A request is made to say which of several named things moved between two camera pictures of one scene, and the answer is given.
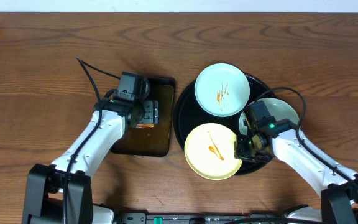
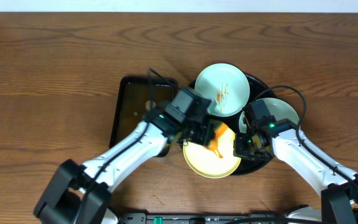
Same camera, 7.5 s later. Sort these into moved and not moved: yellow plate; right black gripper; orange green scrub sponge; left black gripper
Moved: left black gripper; orange green scrub sponge
Not moved: yellow plate; right black gripper
